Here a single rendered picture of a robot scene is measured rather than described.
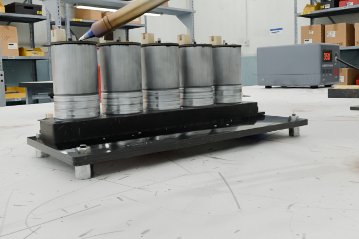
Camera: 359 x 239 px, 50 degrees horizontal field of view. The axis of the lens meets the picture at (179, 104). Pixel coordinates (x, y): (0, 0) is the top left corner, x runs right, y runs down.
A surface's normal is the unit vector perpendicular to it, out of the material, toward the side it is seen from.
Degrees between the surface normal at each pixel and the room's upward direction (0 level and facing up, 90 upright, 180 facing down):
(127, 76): 90
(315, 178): 0
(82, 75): 90
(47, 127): 90
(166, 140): 0
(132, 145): 0
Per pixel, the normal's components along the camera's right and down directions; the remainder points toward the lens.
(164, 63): 0.25, 0.07
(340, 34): -0.71, 0.09
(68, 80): -0.01, 0.08
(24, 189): -0.04, -1.00
